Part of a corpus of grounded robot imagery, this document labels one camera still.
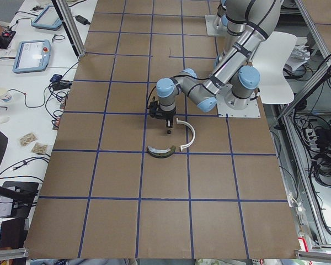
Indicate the green brake shoe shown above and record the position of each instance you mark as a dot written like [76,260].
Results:
[158,153]

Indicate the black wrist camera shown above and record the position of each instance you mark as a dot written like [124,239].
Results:
[153,108]

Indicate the black power adapter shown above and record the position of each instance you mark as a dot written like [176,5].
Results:
[82,20]

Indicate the far blue teach pendant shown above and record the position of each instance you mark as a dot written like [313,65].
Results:
[48,19]

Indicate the black monitor stand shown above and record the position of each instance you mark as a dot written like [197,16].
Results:
[17,198]

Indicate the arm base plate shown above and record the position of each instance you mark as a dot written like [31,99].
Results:
[229,106]
[211,31]

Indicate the blue teach pendant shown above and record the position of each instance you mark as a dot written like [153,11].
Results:
[32,56]
[48,19]

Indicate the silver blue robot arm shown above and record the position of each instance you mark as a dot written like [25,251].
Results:
[221,21]
[248,24]

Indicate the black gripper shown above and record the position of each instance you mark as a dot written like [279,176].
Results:
[167,116]

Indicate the aluminium frame post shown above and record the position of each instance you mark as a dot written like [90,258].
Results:
[66,17]

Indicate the white plastic chair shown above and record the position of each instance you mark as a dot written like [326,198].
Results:
[269,59]

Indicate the near blue teach pendant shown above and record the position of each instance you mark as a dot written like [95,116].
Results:
[32,56]

